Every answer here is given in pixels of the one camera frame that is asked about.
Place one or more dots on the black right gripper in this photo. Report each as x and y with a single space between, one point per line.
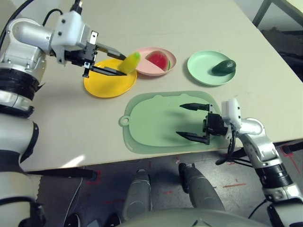
215 125

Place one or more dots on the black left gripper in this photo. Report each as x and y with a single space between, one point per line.
82 56

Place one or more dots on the yellow toy banana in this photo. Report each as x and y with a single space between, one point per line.
129 63

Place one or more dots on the red toy watermelon slice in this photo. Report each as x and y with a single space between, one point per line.
157 59

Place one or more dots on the dark green toy avocado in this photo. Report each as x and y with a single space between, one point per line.
223 67

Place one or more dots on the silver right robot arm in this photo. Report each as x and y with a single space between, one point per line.
260 146

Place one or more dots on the yellow plastic plate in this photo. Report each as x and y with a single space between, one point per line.
109 85

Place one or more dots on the green silicone cutting mat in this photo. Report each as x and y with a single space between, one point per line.
154 123

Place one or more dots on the pink plastic plate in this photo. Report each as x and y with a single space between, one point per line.
146 68

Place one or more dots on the mint green plastic plate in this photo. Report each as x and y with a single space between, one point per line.
201 68

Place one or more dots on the grey robot right leg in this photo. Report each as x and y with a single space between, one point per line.
201 189

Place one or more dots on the grey robot leg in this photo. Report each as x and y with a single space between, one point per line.
138 191
201 189

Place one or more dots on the grey robot left leg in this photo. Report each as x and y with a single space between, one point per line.
138 191

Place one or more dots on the grey robot torso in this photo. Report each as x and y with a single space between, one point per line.
177 218

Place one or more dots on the black foam floor mat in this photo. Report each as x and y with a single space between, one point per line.
284 42

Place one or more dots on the black shoe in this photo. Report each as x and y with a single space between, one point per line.
113 221
72 221

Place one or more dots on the side table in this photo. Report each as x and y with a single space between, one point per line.
260 11

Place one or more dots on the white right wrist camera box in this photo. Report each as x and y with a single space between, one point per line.
233 111

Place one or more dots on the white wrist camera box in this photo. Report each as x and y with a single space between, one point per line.
233 111
68 28

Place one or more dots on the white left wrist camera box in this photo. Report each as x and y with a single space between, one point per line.
68 28

